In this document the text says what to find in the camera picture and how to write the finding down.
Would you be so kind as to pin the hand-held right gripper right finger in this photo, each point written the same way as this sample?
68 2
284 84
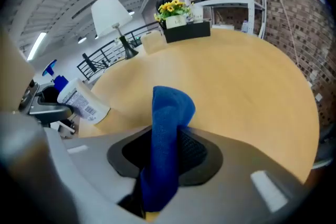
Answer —
236 191

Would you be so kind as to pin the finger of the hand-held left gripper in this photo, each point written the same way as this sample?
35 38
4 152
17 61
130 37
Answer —
52 112

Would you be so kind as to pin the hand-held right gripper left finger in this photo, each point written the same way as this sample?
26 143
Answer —
92 165

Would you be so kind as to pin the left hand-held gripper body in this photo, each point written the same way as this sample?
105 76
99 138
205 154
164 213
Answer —
31 94

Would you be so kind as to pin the blue cloth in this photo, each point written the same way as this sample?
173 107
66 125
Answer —
168 118

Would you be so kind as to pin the clear plastic water bottle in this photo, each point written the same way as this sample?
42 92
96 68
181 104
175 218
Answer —
245 26

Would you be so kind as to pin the long ceiling light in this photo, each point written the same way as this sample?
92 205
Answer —
36 46

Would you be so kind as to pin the black metal railing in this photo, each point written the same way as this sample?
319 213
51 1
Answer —
88 61

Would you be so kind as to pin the white table lamp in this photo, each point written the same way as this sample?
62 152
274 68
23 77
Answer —
110 15

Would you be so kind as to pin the wooden tissue box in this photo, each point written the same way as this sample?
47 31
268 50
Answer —
153 43

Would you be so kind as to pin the sunflower bouquet in white pot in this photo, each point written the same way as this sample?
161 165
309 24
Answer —
170 9

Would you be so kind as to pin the black tray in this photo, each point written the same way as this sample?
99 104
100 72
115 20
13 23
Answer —
189 32

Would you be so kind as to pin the white paper cup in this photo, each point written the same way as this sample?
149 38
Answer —
197 14

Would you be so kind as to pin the white wall plate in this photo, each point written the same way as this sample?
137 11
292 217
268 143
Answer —
318 97

